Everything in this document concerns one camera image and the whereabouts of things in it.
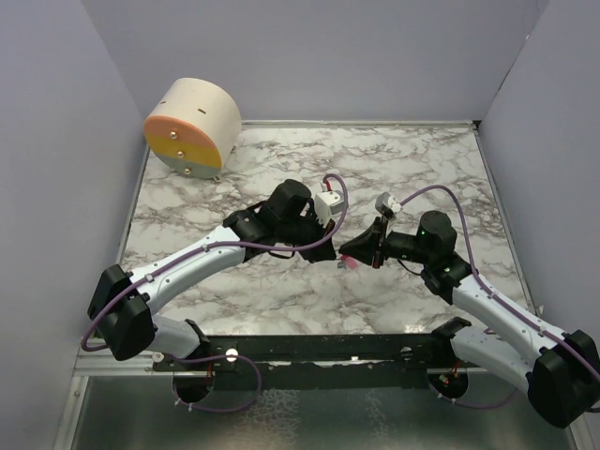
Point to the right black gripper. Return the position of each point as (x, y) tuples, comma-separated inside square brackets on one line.
[(367, 248)]

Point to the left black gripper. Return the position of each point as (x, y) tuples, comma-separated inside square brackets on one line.
[(325, 254)]

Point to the pink strap keyring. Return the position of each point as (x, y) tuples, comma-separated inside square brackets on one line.
[(350, 263)]

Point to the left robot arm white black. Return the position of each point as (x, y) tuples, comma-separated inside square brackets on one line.
[(125, 306)]

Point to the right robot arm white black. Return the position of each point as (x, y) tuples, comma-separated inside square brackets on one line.
[(558, 371)]

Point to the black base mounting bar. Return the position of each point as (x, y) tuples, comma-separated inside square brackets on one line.
[(320, 361)]

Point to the cream cylinder tricolour face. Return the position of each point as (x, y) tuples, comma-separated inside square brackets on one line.
[(194, 128)]

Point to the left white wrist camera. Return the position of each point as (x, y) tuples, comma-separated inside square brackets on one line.
[(328, 204)]

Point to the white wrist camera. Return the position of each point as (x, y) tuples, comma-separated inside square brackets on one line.
[(388, 205), (328, 204)]

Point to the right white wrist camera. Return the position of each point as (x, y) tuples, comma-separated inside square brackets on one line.
[(388, 205)]

